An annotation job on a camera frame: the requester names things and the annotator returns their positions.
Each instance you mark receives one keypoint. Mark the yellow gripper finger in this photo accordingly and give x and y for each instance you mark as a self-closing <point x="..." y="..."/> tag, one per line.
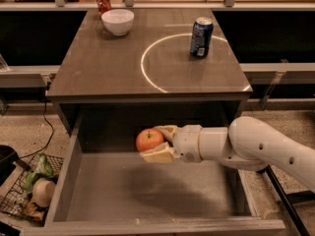
<point x="163" y="154"/>
<point x="168" y="131"/>

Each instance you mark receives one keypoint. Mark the red orange apple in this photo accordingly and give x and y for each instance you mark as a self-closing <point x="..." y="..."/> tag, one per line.
<point x="148" y="139"/>

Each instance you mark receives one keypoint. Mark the beige cup in basket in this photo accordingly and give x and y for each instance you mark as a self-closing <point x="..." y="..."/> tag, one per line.
<point x="42" y="192"/>

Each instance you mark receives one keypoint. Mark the black wire basket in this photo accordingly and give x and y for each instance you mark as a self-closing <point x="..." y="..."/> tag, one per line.
<point x="18" y="201"/>

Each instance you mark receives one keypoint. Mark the open grey top drawer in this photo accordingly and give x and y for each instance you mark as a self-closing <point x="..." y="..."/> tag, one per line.
<point x="106" y="189"/>

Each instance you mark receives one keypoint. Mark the black metal rod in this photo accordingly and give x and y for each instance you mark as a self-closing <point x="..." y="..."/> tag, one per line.
<point x="286" y="202"/>

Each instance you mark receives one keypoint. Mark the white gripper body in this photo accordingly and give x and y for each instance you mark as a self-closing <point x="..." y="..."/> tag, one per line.
<point x="187" y="143"/>

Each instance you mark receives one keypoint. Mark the blue soda can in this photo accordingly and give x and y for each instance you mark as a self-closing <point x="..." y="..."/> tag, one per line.
<point x="201" y="37"/>

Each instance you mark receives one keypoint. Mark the black object at left edge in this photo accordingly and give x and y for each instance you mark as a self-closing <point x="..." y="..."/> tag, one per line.
<point x="7" y="158"/>

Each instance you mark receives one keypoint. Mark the green chip bag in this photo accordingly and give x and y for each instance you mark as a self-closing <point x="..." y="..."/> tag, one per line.
<point x="43" y="170"/>

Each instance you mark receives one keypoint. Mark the grey cabinet with top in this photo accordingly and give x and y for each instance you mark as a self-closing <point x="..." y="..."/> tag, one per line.
<point x="152" y="62"/>

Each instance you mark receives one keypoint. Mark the white ceramic bowl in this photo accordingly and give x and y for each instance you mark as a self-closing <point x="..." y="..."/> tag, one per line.
<point x="118" y="21"/>

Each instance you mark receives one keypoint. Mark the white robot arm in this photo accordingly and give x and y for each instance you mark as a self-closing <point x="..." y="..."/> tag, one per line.
<point x="247" y="144"/>

